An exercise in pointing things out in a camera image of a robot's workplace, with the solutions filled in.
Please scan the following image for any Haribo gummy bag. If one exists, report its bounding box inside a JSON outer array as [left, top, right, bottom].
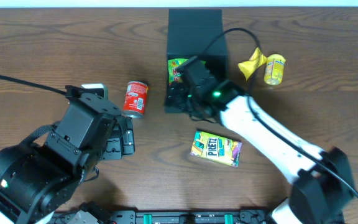
[[167, 58, 207, 86]]

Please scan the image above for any red snack can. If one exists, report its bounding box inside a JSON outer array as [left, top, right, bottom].
[[122, 81, 149, 118]]

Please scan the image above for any black gift box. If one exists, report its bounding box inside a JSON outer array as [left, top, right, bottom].
[[164, 8, 229, 114]]

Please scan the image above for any Pretz snack box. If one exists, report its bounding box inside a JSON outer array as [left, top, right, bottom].
[[190, 130, 242, 167]]

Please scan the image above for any yellow small snack can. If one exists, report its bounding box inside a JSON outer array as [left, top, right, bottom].
[[264, 54, 286, 85]]

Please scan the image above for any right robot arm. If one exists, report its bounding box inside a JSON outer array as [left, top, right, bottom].
[[172, 57, 356, 223]]

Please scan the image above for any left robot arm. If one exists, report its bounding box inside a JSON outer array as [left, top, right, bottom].
[[0, 83, 135, 223]]

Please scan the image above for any yellow candy wrapper packet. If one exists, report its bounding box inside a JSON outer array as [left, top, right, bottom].
[[238, 47, 267, 80]]

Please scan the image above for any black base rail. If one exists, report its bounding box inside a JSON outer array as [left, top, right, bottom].
[[49, 202, 273, 224]]

